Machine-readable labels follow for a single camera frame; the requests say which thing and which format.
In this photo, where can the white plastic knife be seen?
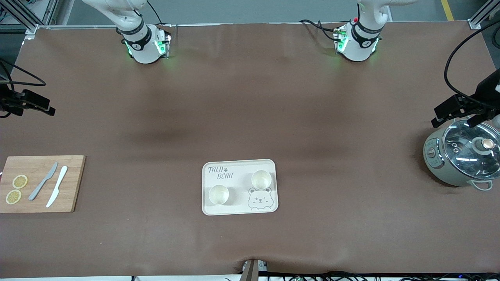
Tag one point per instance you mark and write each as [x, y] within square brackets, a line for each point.
[53, 198]

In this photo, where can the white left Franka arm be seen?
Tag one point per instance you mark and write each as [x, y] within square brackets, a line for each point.
[357, 47]

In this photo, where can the white bear print tray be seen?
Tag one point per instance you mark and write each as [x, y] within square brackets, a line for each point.
[240, 187]

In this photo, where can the yellow lemon slice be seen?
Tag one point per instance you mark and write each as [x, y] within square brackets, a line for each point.
[13, 196]
[20, 181]

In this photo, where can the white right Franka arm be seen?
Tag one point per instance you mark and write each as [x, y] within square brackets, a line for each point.
[142, 48]

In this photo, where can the grey-green electric cooking pot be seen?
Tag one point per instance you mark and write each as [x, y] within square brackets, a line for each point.
[437, 164]

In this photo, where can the grey plastic knife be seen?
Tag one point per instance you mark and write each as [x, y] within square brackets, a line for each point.
[37, 190]

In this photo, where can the bamboo cutting board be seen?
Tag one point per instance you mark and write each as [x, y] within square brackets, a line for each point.
[74, 183]

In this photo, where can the glass pot lid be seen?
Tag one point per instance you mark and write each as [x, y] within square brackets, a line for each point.
[465, 156]

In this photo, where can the white IKEA cup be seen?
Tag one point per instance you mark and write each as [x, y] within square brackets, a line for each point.
[218, 194]
[261, 179]

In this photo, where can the aluminium frame profile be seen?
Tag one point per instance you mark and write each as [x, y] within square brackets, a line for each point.
[23, 11]
[482, 13]

